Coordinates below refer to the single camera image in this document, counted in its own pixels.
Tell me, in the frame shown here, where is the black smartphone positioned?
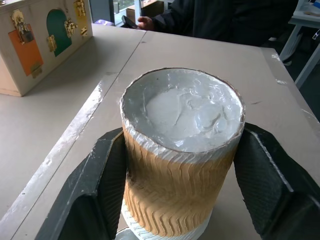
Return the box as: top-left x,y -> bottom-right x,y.
121,15 -> 139,29

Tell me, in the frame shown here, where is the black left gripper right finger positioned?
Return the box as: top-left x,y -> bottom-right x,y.
233,122 -> 320,240

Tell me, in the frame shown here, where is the person in dark jacket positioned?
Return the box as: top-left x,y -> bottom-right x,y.
151,0 -> 298,47

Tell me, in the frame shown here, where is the white metal table frame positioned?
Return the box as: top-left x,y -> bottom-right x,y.
279,0 -> 320,89

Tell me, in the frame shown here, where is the wooden latch board box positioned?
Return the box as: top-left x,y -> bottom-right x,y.
0,0 -> 94,98

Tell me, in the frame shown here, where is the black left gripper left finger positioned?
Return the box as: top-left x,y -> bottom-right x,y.
34,126 -> 129,240

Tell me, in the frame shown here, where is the brown ribbed paper cup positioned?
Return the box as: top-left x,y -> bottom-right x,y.
115,66 -> 247,240

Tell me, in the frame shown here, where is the person's bare hand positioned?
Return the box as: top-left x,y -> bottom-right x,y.
137,16 -> 154,32

